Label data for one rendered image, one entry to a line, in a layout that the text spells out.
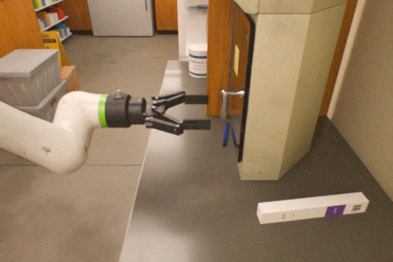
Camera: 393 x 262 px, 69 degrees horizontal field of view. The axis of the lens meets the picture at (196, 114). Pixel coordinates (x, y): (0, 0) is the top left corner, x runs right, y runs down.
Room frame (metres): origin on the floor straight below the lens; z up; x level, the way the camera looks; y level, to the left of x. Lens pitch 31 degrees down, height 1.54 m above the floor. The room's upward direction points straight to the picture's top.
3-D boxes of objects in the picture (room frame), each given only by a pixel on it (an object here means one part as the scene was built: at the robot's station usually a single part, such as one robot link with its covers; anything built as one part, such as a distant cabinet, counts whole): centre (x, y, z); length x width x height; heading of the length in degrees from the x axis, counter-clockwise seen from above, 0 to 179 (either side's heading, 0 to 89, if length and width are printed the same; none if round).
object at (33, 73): (2.44, 1.55, 0.49); 0.60 x 0.42 x 0.33; 0
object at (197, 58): (1.43, -0.03, 1.02); 0.13 x 0.13 x 0.15
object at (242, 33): (0.78, -0.12, 1.19); 0.30 x 0.01 x 0.40; 0
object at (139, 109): (0.68, 0.13, 1.14); 0.09 x 0.08 x 0.07; 90
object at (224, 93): (0.68, -0.09, 1.17); 0.05 x 0.03 x 0.10; 90
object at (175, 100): (0.72, 0.08, 1.14); 0.11 x 0.01 x 0.04; 132
